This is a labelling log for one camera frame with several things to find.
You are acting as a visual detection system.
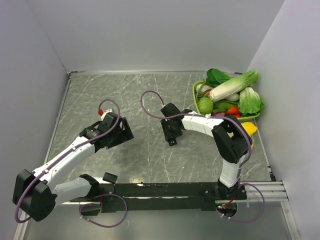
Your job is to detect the black remote control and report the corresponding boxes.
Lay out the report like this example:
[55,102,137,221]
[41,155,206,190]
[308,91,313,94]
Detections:
[102,172,118,184]

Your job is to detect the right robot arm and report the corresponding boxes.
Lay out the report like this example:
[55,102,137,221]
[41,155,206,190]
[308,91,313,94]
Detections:
[160,102,252,199]

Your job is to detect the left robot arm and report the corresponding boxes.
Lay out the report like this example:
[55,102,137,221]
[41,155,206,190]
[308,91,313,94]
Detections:
[12,111,134,222]

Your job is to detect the round green cabbage toy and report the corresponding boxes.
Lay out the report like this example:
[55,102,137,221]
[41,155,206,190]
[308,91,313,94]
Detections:
[198,97,214,115]

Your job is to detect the green vegetable basket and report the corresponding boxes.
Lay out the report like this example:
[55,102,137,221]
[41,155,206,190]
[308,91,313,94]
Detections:
[192,80,261,123]

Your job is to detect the white mushroom toy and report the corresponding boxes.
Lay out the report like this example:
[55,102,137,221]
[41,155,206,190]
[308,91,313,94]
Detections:
[195,83,213,95]

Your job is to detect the purple onion toy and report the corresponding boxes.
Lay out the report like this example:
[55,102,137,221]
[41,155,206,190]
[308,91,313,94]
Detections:
[211,112,225,117]

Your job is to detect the orange carrot toy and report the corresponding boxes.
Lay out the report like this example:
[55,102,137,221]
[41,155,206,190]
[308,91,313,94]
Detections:
[226,106,240,116]

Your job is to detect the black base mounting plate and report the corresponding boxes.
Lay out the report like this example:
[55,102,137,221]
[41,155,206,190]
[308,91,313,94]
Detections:
[71,182,247,213]

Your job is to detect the dark green spinach toy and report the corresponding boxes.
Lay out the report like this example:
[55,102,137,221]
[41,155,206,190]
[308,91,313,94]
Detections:
[206,68,231,87]

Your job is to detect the white radish toy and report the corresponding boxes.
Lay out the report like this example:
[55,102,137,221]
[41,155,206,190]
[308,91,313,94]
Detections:
[225,93,240,102]

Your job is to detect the large napa cabbage toy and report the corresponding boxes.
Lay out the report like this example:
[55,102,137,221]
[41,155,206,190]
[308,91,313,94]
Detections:
[209,70,259,102]

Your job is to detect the yellow cabbage toy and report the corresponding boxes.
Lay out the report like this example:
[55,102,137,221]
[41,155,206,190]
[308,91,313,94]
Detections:
[241,121,257,149]

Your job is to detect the green leafy lettuce toy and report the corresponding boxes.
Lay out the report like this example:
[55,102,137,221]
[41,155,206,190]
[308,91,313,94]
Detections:
[238,87,264,116]

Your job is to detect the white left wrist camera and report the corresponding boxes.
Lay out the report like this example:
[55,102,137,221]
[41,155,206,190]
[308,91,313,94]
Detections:
[98,108,113,120]

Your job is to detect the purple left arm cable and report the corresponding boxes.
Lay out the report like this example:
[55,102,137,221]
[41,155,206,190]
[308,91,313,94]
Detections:
[14,98,128,228]

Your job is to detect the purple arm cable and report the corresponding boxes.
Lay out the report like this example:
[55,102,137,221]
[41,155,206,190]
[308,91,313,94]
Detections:
[14,98,128,228]
[140,90,265,223]

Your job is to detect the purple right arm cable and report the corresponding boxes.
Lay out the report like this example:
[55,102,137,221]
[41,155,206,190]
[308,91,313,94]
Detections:
[140,90,265,223]

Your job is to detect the aluminium frame rail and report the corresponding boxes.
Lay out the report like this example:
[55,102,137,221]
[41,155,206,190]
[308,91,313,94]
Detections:
[23,182,290,206]

